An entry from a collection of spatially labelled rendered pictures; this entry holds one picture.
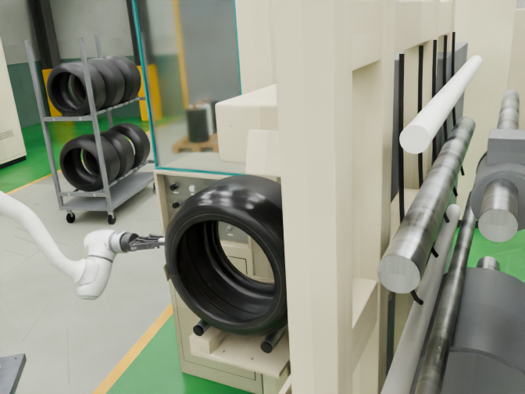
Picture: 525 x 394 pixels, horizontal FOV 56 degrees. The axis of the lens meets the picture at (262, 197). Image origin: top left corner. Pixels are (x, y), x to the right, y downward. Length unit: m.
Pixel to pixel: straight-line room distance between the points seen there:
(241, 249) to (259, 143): 1.49
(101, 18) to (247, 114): 11.41
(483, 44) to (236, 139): 3.69
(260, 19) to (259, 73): 0.19
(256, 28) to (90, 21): 10.97
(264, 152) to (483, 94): 3.81
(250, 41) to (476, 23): 3.09
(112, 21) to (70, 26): 1.15
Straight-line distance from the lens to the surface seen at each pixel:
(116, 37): 12.36
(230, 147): 1.23
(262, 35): 1.84
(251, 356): 1.93
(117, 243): 2.07
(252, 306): 2.02
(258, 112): 1.18
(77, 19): 12.91
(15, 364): 2.48
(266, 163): 1.07
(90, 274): 2.08
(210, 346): 1.94
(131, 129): 6.18
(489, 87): 4.77
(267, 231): 1.57
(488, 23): 4.72
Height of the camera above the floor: 1.96
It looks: 19 degrees down
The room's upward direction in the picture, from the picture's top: 4 degrees counter-clockwise
